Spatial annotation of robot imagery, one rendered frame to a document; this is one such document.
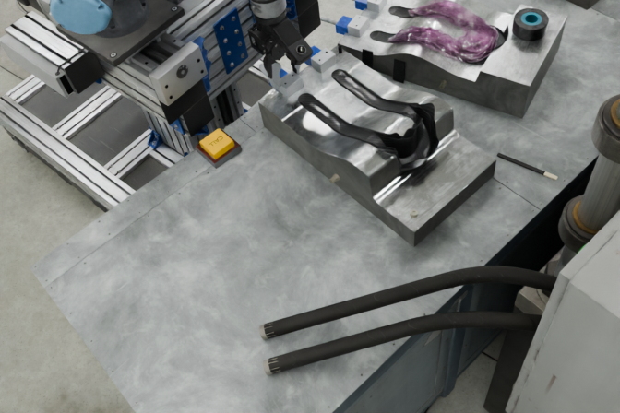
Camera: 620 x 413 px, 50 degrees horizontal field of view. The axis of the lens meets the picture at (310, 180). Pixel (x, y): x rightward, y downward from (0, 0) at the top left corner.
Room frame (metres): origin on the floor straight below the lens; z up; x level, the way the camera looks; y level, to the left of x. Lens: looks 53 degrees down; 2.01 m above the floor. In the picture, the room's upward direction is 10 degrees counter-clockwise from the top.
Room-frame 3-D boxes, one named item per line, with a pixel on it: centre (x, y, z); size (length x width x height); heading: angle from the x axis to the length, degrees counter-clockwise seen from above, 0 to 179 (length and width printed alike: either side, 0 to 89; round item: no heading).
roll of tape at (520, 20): (1.17, -0.58, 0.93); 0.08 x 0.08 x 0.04
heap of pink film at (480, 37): (1.25, -0.40, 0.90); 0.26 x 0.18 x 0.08; 51
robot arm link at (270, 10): (1.16, 0.02, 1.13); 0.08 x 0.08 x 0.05
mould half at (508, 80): (1.25, -0.41, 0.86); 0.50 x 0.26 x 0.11; 51
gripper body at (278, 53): (1.17, 0.03, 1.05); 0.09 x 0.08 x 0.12; 34
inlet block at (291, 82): (1.18, 0.03, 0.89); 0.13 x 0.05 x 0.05; 34
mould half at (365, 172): (0.98, -0.16, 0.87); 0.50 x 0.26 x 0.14; 34
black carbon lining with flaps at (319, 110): (1.00, -0.16, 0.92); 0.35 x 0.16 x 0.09; 34
